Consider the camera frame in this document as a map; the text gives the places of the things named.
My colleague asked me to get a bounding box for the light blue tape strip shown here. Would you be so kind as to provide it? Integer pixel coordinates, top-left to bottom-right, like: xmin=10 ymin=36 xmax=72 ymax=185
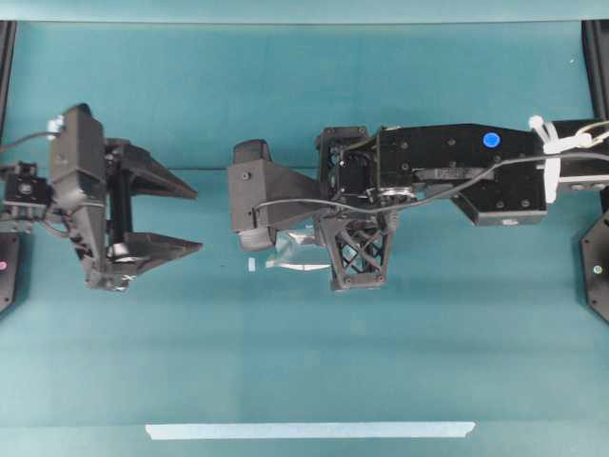
xmin=145 ymin=421 xmax=476 ymax=441

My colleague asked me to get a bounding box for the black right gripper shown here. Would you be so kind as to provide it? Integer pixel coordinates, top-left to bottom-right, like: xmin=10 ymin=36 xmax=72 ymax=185
xmin=316 ymin=127 xmax=399 ymax=291

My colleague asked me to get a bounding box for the white zip tie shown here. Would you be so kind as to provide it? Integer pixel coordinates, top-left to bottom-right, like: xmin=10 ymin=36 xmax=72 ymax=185
xmin=528 ymin=115 xmax=608 ymax=204

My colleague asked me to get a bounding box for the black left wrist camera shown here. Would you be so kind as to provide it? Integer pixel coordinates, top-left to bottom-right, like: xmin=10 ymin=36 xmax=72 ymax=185
xmin=1 ymin=162 xmax=51 ymax=222

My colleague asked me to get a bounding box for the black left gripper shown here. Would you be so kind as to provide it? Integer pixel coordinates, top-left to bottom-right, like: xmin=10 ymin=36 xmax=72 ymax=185
xmin=49 ymin=103 xmax=203 ymax=291

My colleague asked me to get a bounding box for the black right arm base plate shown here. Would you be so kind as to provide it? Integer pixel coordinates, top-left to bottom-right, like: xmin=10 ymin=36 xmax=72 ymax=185
xmin=580 ymin=211 xmax=609 ymax=322

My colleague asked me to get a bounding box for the black metal frame rail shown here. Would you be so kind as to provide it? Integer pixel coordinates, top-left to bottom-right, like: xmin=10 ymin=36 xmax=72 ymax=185
xmin=581 ymin=19 xmax=609 ymax=120

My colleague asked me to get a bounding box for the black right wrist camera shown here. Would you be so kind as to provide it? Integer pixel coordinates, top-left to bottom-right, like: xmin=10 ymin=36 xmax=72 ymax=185
xmin=227 ymin=139 xmax=327 ymax=251

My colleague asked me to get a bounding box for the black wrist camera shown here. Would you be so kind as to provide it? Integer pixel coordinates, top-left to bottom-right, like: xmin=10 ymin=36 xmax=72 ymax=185
xmin=1 ymin=162 xmax=51 ymax=222
xmin=227 ymin=139 xmax=327 ymax=251

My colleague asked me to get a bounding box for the silver zip bag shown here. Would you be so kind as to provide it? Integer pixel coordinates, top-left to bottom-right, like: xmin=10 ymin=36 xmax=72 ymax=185
xmin=265 ymin=227 xmax=331 ymax=271

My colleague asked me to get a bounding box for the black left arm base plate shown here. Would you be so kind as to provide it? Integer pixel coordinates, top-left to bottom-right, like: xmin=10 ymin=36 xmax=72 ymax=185
xmin=0 ymin=232 xmax=20 ymax=312

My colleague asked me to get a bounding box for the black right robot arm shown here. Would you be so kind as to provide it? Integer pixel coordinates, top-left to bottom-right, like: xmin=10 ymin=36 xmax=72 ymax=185
xmin=314 ymin=117 xmax=608 ymax=290

